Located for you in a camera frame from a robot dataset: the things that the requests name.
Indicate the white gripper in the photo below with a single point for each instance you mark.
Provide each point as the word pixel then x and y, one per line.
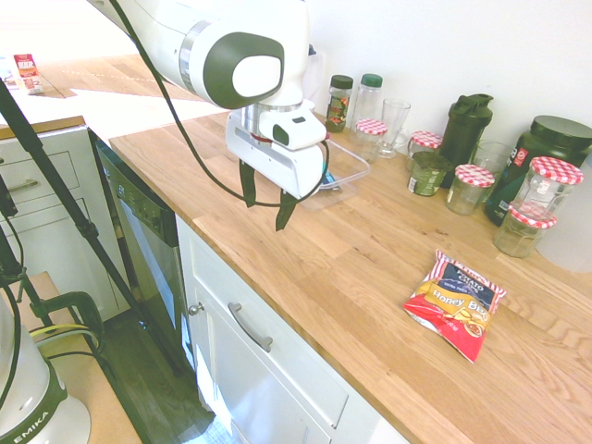
pixel 259 155

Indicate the red honey BBQ chip bag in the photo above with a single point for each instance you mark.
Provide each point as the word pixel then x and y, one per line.
pixel 455 307

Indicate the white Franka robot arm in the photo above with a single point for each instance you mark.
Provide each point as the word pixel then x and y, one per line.
pixel 240 41

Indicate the clear plastic container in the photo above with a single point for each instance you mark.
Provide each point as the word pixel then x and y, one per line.
pixel 356 167

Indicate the dark blue snack bar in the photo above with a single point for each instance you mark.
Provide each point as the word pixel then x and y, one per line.
pixel 332 180

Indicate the spice jar black lid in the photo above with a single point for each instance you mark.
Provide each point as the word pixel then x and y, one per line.
pixel 340 104

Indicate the small jar red checkered lid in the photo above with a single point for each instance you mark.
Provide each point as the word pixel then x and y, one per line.
pixel 370 136

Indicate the black steel dishwasher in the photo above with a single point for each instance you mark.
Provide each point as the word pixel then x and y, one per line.
pixel 148 240

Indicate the silver cabinet knob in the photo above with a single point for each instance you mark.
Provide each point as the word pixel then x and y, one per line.
pixel 196 309

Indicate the clear water pitcher blue lid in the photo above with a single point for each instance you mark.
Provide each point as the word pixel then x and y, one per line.
pixel 316 76

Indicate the clear bottle green lid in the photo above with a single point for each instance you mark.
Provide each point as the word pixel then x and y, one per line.
pixel 369 99

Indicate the tall glass mug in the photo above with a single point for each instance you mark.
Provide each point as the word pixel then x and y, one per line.
pixel 394 125

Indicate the short jar red checkered lid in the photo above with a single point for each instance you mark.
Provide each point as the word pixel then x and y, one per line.
pixel 423 143

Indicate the white cabinet under counter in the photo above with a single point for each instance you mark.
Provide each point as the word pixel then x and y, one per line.
pixel 259 393

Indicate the round jar red checkered lid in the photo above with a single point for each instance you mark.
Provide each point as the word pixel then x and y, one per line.
pixel 469 189

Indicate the black shaker bottle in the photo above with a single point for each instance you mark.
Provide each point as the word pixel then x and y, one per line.
pixel 464 134

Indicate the white drawer cabinet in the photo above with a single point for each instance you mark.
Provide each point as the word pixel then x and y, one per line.
pixel 55 185

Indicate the green clamp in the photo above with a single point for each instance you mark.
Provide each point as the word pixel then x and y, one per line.
pixel 78 300

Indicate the clear drinking glass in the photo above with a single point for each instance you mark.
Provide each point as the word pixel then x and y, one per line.
pixel 492 155

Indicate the faceted jar red checkered lid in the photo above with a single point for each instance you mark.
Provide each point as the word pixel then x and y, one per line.
pixel 520 233

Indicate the red white carton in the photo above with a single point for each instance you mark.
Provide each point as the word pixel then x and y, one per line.
pixel 28 74

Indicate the big jar red checkered lid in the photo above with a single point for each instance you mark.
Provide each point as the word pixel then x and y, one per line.
pixel 548 185

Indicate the large black protein tub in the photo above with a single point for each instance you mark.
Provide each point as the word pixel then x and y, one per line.
pixel 550 139

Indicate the white grey wrist camera box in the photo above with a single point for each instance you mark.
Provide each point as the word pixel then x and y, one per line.
pixel 296 131

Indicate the black camera tripod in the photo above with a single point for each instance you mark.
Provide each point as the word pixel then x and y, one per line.
pixel 51 172

